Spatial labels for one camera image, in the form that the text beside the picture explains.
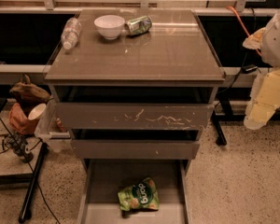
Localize orange cable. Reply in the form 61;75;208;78
226;5;263;57

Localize clear plastic bin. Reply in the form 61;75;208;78
35;100;71;152

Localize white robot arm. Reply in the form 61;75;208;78
243;8;280;130

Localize black stand frame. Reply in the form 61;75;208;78
210;87;280;147

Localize top grey drawer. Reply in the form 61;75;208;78
56;103;213;130

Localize green soda can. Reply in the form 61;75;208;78
126;16;152;35

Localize middle grey drawer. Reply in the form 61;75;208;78
71;140;199;160

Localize bottom open grey drawer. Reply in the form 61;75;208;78
77;160;191;224

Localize orange cloth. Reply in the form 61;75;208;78
9;103;38;134

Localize black table leg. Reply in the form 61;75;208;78
18;143;49;224

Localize black power adapter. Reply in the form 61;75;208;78
241;64;258;74

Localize white paper cup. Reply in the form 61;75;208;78
28;104;47;120

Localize white ceramic bowl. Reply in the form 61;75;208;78
94;15;125;40

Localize grey drawer cabinet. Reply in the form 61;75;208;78
44;8;226;224

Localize black floor cable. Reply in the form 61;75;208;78
0;109;62;224

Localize green rice chip bag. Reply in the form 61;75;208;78
118;177;160;211

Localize small metal clamp device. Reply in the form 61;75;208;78
4;133;34;163

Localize clear plastic water bottle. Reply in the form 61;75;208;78
61;18;82;50

